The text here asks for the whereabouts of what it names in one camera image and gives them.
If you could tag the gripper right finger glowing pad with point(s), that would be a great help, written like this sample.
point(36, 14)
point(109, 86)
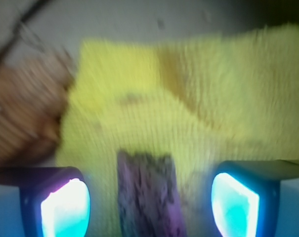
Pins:
point(256, 198)

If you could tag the yellow microfiber cloth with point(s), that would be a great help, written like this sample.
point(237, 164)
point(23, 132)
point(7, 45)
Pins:
point(203, 100)

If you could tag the brown wood chip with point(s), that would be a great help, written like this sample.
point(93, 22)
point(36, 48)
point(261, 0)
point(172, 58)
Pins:
point(148, 199)

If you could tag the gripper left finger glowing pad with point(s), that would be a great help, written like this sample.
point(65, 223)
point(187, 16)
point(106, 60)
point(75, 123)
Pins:
point(43, 202)

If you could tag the orange spiral seashell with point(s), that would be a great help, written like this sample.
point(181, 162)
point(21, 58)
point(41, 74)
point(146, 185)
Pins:
point(33, 99)

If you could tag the brown paper bag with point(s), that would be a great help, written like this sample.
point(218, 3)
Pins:
point(30, 26)

